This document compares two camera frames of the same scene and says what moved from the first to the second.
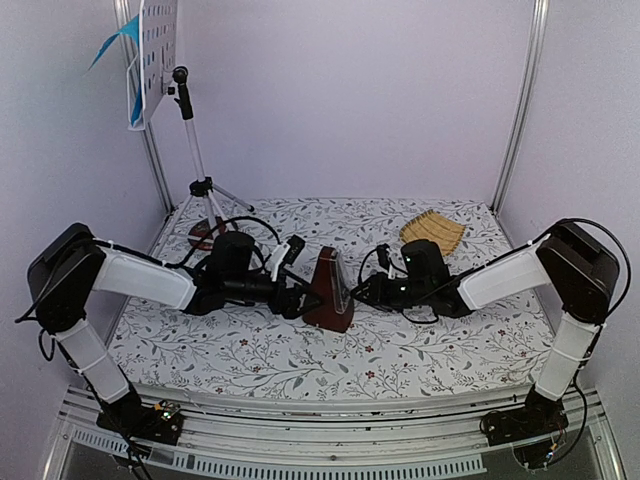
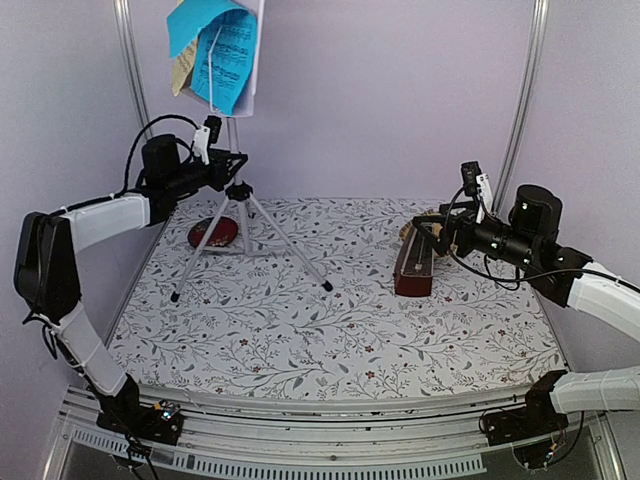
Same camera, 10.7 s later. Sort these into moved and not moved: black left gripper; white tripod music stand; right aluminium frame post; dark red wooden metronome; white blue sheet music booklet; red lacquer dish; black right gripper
Moved: black right gripper; white blue sheet music booklet; black left gripper; dark red wooden metronome; white tripod music stand
Not moved: right aluminium frame post; red lacquer dish
